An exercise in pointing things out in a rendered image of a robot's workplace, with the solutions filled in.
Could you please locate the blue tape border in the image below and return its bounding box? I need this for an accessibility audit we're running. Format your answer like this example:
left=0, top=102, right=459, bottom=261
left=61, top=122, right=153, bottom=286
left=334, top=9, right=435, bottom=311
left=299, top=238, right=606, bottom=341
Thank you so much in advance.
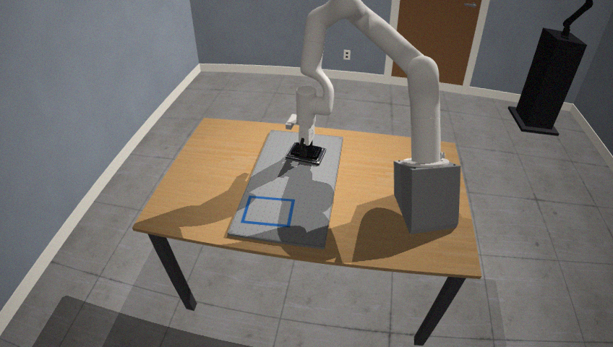
left=241, top=196, right=295, bottom=228

